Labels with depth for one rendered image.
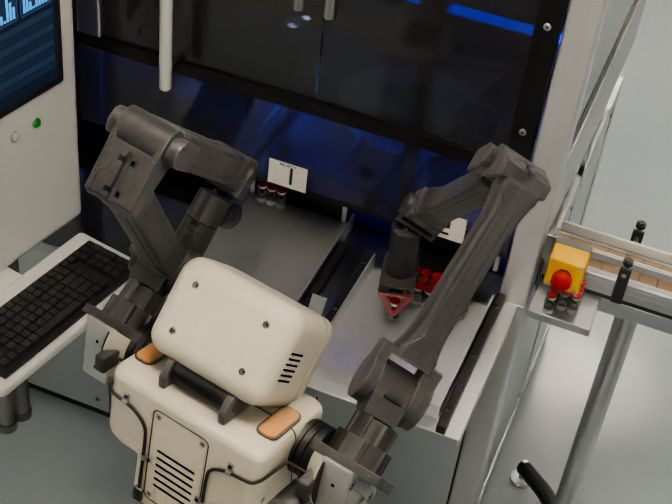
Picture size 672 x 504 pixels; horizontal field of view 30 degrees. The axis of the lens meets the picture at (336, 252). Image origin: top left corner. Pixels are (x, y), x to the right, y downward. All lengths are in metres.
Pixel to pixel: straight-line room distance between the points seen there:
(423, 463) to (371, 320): 0.60
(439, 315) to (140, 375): 0.44
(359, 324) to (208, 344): 0.74
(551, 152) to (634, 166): 2.32
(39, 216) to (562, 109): 1.10
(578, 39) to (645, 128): 2.68
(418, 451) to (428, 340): 1.15
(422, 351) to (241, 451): 0.30
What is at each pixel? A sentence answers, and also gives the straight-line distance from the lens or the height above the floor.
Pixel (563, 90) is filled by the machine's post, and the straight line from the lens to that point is 2.27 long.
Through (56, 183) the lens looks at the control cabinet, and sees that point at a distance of 2.68.
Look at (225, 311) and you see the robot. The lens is 1.74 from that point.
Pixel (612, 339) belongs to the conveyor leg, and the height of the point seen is 0.75.
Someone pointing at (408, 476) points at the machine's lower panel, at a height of 0.27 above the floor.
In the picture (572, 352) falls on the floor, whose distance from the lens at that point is 3.81.
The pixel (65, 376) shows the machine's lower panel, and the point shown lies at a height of 0.17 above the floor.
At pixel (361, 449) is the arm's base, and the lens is 1.77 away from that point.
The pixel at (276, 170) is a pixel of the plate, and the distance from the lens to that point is 2.57.
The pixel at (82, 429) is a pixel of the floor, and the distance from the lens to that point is 3.42.
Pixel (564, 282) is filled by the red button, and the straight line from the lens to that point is 2.45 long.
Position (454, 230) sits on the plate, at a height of 1.02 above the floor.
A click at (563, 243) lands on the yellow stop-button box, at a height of 1.03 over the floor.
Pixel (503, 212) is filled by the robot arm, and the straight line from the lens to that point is 1.83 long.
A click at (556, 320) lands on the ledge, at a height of 0.88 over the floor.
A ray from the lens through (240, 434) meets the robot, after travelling 1.75.
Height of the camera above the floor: 2.55
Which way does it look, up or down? 40 degrees down
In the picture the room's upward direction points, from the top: 7 degrees clockwise
